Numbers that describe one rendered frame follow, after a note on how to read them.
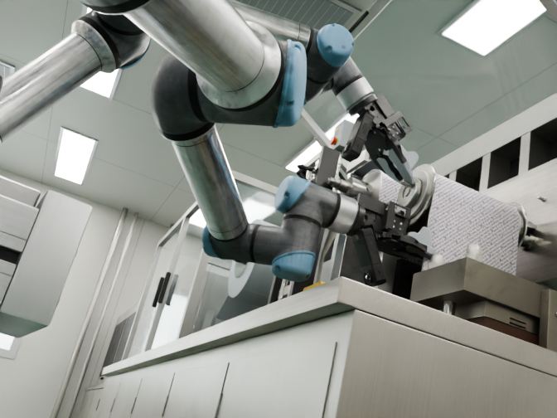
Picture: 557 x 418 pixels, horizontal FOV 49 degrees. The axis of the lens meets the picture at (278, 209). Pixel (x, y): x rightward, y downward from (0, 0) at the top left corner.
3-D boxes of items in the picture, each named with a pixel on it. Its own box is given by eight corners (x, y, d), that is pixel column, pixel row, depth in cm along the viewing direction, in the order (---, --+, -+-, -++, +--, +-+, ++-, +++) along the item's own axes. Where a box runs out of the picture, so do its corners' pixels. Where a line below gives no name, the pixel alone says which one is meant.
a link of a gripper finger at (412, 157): (433, 169, 134) (409, 135, 135) (416, 182, 131) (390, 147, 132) (425, 175, 137) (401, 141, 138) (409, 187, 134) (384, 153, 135)
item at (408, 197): (394, 191, 142) (414, 169, 137) (402, 195, 142) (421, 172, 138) (399, 214, 136) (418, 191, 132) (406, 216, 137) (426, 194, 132)
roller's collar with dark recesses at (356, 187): (338, 201, 163) (343, 181, 165) (358, 210, 164) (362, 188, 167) (351, 195, 157) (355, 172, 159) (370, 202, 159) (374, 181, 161)
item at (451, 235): (418, 289, 124) (429, 206, 131) (510, 322, 130) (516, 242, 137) (420, 288, 123) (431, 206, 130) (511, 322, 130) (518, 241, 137)
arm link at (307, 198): (268, 218, 119) (278, 179, 122) (317, 236, 122) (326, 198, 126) (283, 206, 112) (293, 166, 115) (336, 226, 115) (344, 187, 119)
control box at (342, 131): (325, 150, 202) (331, 124, 206) (342, 157, 204) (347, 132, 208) (335, 143, 196) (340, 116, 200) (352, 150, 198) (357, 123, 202)
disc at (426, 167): (390, 233, 141) (399, 177, 147) (393, 234, 141) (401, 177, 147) (429, 216, 128) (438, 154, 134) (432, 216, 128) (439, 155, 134)
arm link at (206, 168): (107, 72, 84) (203, 272, 120) (179, 75, 80) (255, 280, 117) (141, 22, 91) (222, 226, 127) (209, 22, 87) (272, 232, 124)
